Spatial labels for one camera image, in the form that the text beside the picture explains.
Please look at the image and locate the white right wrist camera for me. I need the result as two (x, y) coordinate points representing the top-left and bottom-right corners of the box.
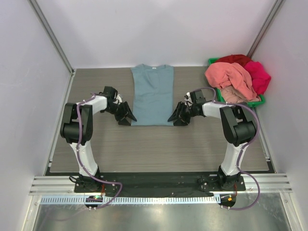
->
(184, 92), (193, 105)

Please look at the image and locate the aluminium front rail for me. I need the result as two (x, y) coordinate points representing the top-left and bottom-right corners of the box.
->
(29, 173), (293, 195)

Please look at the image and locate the aluminium frame post right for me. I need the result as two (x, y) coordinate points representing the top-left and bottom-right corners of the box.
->
(247, 0), (285, 58)

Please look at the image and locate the salmon pink t shirt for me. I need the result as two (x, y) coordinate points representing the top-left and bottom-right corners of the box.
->
(205, 62), (256, 93)

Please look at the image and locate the aluminium frame post left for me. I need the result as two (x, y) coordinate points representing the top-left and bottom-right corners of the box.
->
(26, 0), (76, 76)

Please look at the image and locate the slotted white cable duct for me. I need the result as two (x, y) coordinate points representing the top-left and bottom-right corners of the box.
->
(40, 195), (220, 205)

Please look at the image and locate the green plastic bin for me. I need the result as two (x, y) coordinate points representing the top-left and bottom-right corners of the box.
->
(208, 58), (266, 108)

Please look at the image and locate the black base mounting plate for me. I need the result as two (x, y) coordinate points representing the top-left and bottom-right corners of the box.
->
(69, 172), (246, 198)

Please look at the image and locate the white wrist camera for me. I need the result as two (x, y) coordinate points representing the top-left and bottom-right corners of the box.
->
(184, 92), (193, 105)
(116, 94), (123, 103)

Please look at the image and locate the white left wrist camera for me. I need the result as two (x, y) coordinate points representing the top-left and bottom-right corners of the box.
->
(116, 94), (123, 103)

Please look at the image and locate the beige t shirt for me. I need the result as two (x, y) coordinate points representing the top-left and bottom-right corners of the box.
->
(221, 86), (259, 103)

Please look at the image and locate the light blue t shirt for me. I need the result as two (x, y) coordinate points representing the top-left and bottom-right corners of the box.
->
(131, 64), (174, 127)

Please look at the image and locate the aluminium frame post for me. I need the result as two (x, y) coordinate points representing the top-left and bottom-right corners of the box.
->
(247, 0), (285, 58)
(26, 0), (76, 76)

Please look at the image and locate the magenta t shirt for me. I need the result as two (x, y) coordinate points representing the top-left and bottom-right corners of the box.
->
(244, 61), (271, 95)

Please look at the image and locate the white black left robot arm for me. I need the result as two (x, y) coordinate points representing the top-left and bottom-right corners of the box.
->
(60, 86), (137, 193)

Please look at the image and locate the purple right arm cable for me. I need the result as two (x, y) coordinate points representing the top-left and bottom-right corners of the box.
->
(185, 87), (261, 210)

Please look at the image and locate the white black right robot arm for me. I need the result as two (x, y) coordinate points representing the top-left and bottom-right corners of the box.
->
(168, 88), (259, 191)

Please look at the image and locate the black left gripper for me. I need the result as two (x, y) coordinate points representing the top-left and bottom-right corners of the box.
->
(103, 102), (137, 126)

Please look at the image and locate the dark red t shirt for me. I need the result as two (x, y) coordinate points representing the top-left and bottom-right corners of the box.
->
(215, 54), (252, 67)

